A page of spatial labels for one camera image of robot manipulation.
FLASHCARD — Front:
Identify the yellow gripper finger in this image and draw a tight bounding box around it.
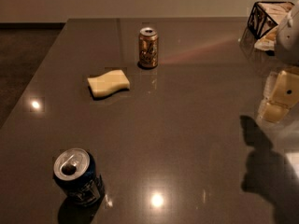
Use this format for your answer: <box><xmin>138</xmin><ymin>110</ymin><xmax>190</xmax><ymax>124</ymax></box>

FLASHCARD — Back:
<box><xmin>258</xmin><ymin>99</ymin><xmax>290</xmax><ymax>123</ymax></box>
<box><xmin>263</xmin><ymin>70</ymin><xmax>299</xmax><ymax>108</ymax></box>

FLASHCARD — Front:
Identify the yellow wavy sponge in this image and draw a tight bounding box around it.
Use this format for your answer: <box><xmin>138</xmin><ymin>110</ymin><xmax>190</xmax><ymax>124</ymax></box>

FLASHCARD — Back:
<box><xmin>87</xmin><ymin>70</ymin><xmax>130</xmax><ymax>98</ymax></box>

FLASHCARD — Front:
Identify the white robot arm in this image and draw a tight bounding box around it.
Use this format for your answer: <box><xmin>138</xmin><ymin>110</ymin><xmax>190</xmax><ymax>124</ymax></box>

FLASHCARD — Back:
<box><xmin>259</xmin><ymin>4</ymin><xmax>299</xmax><ymax>123</ymax></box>

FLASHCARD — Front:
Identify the gold soda can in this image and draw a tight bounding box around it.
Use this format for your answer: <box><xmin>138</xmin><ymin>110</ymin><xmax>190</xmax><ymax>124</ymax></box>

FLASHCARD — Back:
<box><xmin>139</xmin><ymin>27</ymin><xmax>159</xmax><ymax>69</ymax></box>

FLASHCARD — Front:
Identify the blue pepsi can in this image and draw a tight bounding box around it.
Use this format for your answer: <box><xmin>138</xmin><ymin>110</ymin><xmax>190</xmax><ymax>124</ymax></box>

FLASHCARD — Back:
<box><xmin>53</xmin><ymin>148</ymin><xmax>105</xmax><ymax>206</ymax></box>

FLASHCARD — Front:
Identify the black wire napkin basket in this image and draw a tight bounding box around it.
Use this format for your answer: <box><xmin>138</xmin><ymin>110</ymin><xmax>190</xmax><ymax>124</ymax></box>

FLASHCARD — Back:
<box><xmin>248</xmin><ymin>1</ymin><xmax>294</xmax><ymax>39</ymax></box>

